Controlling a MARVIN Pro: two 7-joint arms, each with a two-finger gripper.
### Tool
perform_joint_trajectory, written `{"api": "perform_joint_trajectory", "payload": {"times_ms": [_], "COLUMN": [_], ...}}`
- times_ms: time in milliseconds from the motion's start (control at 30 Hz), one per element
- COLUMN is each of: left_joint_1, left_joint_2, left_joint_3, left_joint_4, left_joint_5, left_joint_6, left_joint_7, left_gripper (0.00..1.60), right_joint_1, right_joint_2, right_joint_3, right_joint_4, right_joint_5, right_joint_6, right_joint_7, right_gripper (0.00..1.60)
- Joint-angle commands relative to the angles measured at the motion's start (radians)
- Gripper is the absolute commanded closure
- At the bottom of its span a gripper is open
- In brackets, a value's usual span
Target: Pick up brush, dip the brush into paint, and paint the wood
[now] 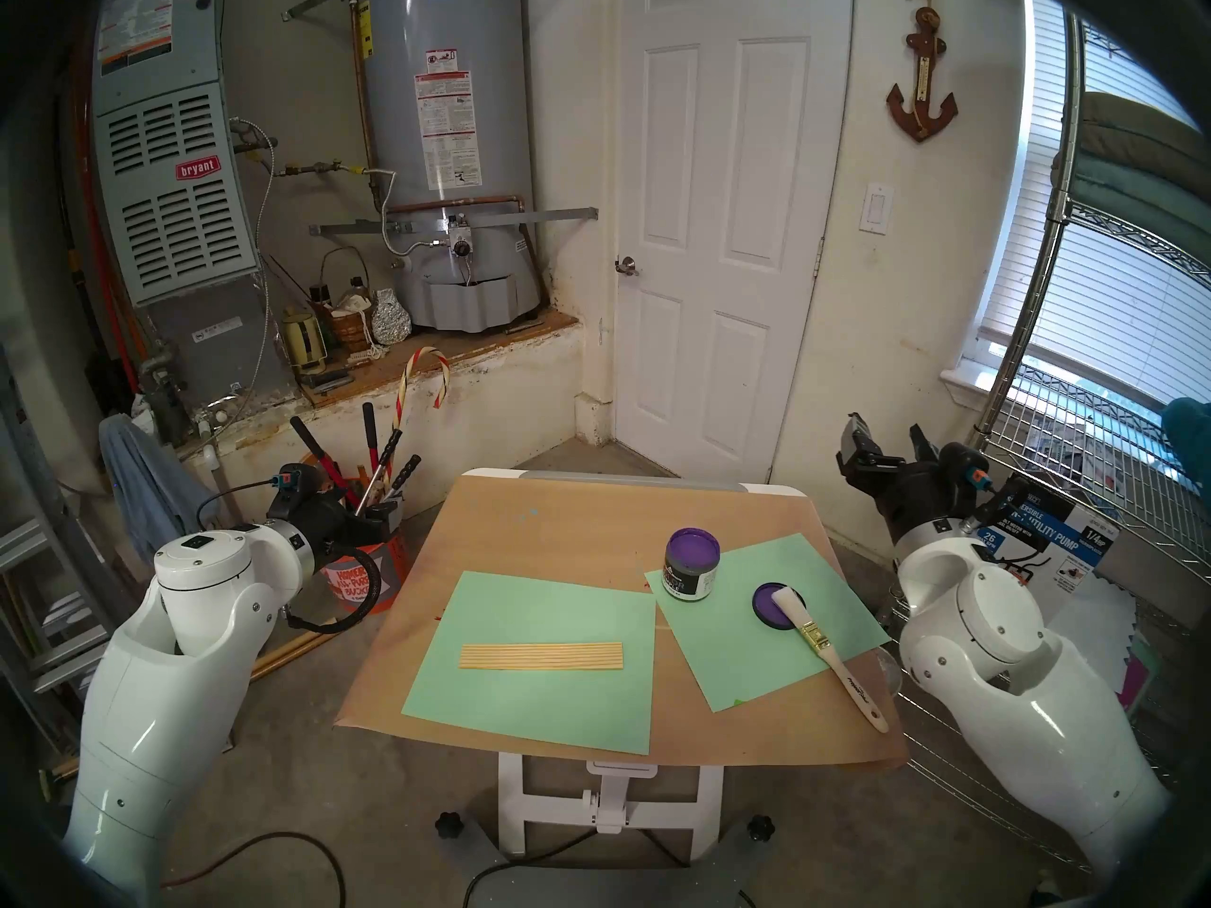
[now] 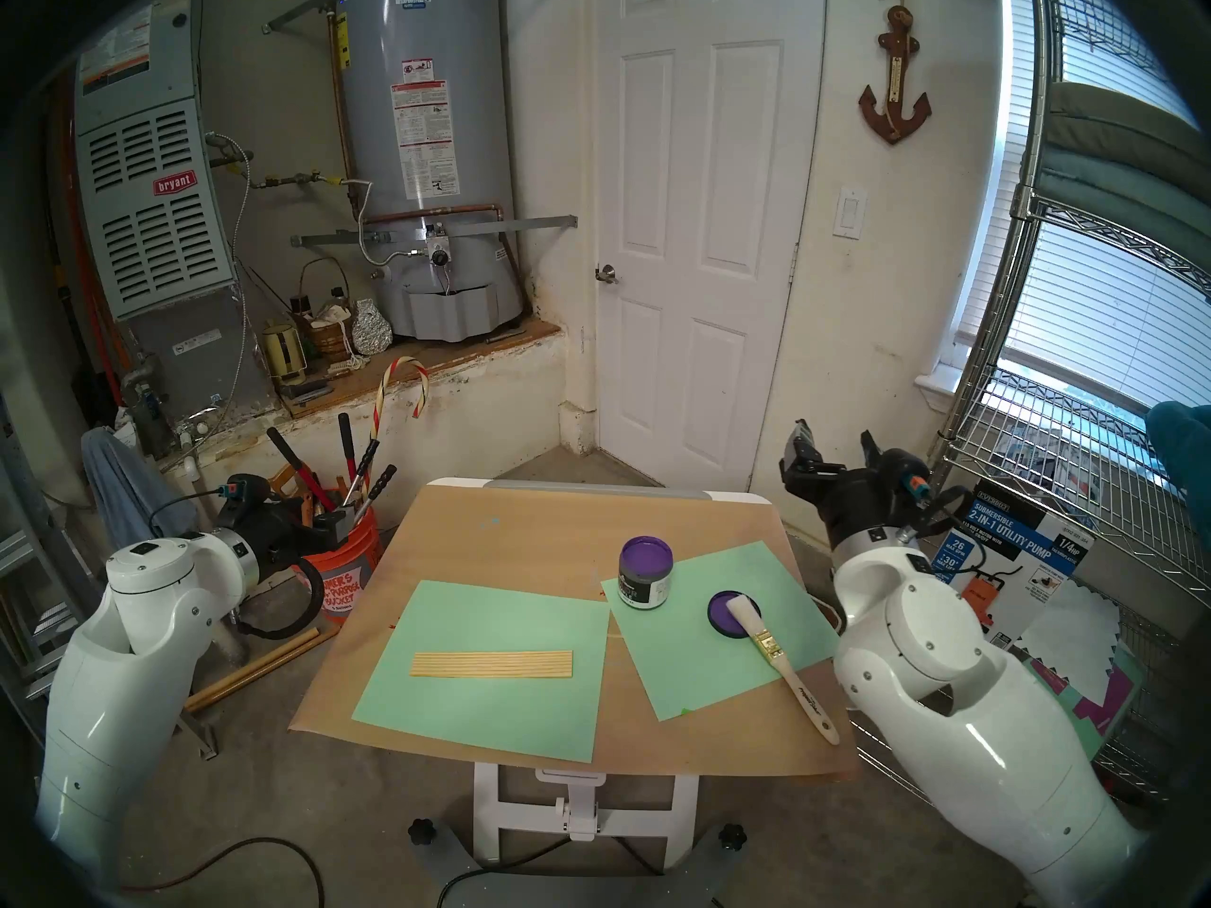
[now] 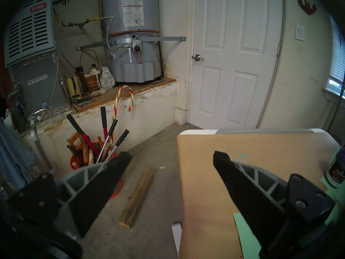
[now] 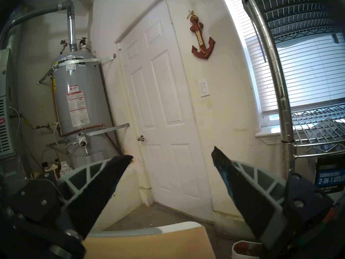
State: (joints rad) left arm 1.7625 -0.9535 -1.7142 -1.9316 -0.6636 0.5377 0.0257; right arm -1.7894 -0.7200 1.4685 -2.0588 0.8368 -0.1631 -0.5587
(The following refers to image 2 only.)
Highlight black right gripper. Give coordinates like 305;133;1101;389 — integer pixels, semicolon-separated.
781;422;923;550

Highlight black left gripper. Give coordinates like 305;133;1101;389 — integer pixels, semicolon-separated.
251;501;359;568

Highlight wooden handled paint brush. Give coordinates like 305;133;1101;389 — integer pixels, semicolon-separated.
727;598;841;746

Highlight purple paint jar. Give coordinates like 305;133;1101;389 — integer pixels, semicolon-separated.
618;536;675;611

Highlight orange plastic bucket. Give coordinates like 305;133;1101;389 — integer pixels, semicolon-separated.
303;509;384;625

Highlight red black bolt cutter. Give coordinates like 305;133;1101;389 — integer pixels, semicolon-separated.
267;428;340;517

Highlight striped candy cane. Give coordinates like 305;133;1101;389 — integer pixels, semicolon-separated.
374;356;431;444

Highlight wooden floor sticks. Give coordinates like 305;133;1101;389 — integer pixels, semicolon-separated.
184;627;332;713

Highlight purple jar lid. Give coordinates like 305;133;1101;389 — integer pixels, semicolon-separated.
708;590;769;643

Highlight foil wrapped object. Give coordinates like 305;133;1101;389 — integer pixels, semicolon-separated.
350;298;394;356

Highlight light wood slat piece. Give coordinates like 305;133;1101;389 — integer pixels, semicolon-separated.
410;651;575;679

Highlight blue cloth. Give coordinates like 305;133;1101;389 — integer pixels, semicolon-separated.
80;427;200;552

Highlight brown wooden ledge board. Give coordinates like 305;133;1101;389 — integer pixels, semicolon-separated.
279;318;564;420

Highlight white panel door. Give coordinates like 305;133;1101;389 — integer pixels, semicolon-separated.
591;0;826;493

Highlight small green paper sheet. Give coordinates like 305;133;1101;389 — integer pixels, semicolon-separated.
603;540;848;723

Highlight large green paper sheet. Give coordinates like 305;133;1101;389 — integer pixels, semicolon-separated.
352;580;611;763

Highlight utility pump box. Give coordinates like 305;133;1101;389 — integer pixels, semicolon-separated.
937;485;1098;647

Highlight grey water heater tank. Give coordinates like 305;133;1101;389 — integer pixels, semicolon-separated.
336;0;526;341

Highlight aluminium ladder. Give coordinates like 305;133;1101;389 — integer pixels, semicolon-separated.
0;395;105;727

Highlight white scalloped paper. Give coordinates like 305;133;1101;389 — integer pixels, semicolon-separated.
1017;580;1122;699

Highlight grey bryant furnace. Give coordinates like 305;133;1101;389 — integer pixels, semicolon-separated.
74;0;280;415

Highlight white window blinds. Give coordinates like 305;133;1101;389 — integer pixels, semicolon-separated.
956;0;1211;415

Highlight orange vertical pipe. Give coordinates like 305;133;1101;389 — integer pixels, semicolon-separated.
52;74;124;406

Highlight teal cloth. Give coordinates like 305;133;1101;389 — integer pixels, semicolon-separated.
1145;400;1211;524

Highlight magenta craft paper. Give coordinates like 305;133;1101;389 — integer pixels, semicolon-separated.
1041;668;1141;737

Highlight green craft paper scrap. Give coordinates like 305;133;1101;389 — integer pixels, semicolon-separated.
1027;658;1146;763

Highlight grey green cushion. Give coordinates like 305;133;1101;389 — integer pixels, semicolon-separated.
1045;81;1207;174
1036;145;1211;292

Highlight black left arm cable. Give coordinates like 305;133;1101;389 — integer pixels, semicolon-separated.
237;556;327;642

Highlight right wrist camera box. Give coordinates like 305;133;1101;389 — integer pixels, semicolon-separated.
859;431;938;500

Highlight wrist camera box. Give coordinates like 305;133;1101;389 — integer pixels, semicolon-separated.
859;431;938;500
219;476;277;529

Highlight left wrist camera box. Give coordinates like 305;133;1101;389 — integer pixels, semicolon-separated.
219;476;277;529

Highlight wicker basket with handle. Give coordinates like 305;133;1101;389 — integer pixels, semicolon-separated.
298;258;356;358

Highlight brown floor cable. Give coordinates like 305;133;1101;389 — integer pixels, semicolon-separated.
123;835;327;908

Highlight chrome wire shelf rack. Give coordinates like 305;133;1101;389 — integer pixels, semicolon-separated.
856;0;1211;822

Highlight grey metal heater strap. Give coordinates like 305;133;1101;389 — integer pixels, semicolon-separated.
291;216;578;248

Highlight white grey table frame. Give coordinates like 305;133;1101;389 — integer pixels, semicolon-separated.
407;479;772;908

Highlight black table cable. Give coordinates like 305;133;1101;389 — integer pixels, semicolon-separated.
440;835;569;908

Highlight brown anchor wall decoration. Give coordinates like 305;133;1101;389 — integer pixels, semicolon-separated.
858;0;933;146

